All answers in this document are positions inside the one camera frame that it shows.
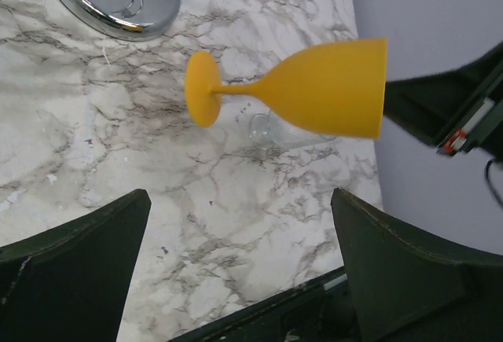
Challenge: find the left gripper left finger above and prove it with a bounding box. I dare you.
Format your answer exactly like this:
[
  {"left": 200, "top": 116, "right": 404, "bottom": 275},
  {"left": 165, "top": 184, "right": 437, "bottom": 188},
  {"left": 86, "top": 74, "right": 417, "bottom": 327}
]
[{"left": 1, "top": 189, "right": 151, "bottom": 341}]

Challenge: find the clear wine glass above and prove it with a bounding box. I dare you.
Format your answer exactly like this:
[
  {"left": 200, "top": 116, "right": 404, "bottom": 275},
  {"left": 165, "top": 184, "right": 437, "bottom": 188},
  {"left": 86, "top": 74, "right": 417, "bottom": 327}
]
[{"left": 248, "top": 111, "right": 336, "bottom": 149}]

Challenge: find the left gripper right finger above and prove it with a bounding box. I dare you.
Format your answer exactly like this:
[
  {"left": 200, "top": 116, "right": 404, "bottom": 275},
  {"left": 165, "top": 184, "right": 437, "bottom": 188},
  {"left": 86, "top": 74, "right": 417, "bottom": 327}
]
[{"left": 331, "top": 189, "right": 502, "bottom": 341}]

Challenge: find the orange plastic wine glass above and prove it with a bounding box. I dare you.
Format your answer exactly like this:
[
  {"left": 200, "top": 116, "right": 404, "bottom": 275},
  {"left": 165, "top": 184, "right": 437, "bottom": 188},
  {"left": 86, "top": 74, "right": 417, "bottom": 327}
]
[{"left": 185, "top": 38, "right": 387, "bottom": 140}]

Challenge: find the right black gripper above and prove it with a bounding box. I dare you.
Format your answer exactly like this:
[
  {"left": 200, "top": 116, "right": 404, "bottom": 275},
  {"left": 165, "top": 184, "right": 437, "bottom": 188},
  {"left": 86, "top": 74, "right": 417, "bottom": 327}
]
[{"left": 384, "top": 43, "right": 502, "bottom": 157}]

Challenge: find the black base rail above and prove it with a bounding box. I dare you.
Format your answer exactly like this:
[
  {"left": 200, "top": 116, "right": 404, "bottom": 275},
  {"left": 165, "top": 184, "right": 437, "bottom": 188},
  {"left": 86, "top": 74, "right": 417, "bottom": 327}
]
[{"left": 173, "top": 267, "right": 362, "bottom": 342}]

